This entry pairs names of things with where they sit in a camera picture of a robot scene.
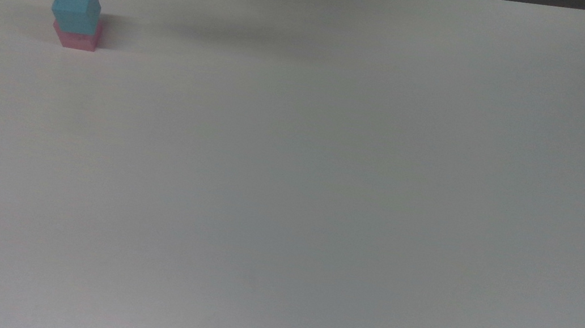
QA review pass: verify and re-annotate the blue cube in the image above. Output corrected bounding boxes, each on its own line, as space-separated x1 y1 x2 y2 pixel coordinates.
48 0 103 37

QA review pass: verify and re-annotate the pink cube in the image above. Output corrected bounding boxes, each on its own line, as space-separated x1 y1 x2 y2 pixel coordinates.
50 14 105 54

